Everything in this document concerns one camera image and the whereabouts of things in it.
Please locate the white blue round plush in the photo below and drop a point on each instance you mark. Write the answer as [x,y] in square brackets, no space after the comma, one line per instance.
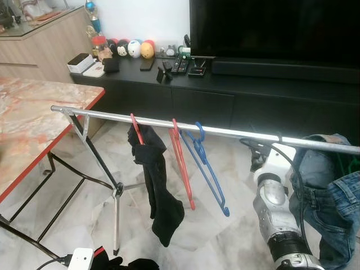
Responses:
[134,49]

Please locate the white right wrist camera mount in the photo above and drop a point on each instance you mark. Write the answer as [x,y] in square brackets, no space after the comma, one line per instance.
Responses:
[278,163]

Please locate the grey small figurine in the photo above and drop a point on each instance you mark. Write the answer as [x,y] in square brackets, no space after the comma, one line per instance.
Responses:
[170,50]

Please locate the orange marble folding table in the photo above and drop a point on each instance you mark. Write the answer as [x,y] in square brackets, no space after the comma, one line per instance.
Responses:
[34,124]

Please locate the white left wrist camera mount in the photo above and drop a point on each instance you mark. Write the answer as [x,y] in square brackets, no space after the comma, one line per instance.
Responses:
[80,260]

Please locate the black red round plush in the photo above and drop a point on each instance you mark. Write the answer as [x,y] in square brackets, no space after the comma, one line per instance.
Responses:
[112,46]

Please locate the black wallet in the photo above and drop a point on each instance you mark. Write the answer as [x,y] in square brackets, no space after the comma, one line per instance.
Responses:
[111,65]

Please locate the black shirt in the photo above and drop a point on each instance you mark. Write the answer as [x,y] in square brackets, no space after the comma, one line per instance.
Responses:
[160,191]

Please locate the black remote control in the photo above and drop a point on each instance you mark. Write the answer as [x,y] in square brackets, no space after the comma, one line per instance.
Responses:
[180,65]

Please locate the light wooden cabinet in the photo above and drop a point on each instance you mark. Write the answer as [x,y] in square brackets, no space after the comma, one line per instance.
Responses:
[45,50]

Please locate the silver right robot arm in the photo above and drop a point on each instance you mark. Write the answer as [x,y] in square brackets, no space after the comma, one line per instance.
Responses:
[275,214]

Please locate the black white round plush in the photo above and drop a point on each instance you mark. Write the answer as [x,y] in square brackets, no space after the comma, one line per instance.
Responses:
[122,48]

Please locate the blue plastic hanger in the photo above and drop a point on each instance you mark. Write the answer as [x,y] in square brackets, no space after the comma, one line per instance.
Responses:
[198,143]

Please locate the green plastic hanger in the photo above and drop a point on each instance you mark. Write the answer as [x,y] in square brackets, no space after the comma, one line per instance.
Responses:
[351,166]

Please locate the red lid jar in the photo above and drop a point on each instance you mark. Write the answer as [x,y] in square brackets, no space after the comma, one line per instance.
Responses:
[99,46]

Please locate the black smartphone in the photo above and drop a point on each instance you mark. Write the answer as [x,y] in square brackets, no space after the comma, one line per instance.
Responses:
[147,64]

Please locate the black tv console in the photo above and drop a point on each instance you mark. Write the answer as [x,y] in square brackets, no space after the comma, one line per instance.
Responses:
[225,101]

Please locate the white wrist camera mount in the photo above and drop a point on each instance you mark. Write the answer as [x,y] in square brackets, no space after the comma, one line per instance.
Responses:
[278,163]
[80,260]

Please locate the black flat television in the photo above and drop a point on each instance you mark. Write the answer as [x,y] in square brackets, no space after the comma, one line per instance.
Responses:
[270,28]

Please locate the white pink flat pouch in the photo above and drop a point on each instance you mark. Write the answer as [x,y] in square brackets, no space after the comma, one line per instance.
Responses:
[94,71]

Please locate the blue denim jeans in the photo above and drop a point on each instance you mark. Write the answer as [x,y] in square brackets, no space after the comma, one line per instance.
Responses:
[332,208]

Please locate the red plastic hanger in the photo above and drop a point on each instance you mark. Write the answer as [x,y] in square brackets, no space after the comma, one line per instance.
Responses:
[135,128]
[179,152]

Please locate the white box black lid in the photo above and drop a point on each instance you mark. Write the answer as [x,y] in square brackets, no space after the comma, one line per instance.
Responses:
[80,63]

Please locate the black red garment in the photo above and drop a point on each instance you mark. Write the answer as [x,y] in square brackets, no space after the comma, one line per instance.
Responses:
[140,264]

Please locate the black small device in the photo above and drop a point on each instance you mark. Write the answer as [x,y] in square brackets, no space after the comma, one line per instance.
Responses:
[197,68]

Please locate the black clip stand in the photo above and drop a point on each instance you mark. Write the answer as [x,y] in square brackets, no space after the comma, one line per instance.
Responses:
[164,72]

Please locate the green white mug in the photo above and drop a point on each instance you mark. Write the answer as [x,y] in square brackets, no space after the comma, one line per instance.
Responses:
[184,52]

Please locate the silver metal clothes rack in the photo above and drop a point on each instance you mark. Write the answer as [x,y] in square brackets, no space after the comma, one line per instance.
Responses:
[101,115]

